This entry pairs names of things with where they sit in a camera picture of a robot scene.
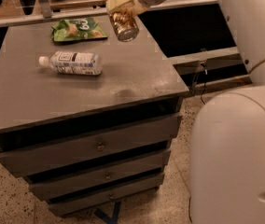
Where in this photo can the grey drawer cabinet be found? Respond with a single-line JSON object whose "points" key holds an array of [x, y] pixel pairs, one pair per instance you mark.
{"points": [[40, 107]]}

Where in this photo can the middle grey drawer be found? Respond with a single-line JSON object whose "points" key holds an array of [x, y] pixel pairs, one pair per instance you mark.
{"points": [[57, 188]]}

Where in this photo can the green snack bag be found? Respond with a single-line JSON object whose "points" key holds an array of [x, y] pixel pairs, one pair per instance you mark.
{"points": [[70, 30]]}

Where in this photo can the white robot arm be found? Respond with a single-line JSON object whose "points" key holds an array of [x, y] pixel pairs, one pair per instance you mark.
{"points": [[227, 146]]}

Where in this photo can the top grey drawer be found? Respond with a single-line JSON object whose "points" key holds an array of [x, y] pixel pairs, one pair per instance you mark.
{"points": [[37, 159]]}

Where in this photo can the clear plastic water bottle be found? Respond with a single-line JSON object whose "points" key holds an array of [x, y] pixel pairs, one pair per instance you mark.
{"points": [[73, 63]]}

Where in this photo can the orange soda can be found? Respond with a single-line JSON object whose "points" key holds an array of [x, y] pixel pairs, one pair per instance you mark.
{"points": [[124, 25]]}

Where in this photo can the grey drawer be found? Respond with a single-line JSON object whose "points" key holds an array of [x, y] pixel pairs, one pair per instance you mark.
{"points": [[106, 196], [37, 159], [57, 188]]}

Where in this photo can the bottom grey drawer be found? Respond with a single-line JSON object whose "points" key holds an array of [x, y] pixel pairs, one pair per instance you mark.
{"points": [[106, 196]]}

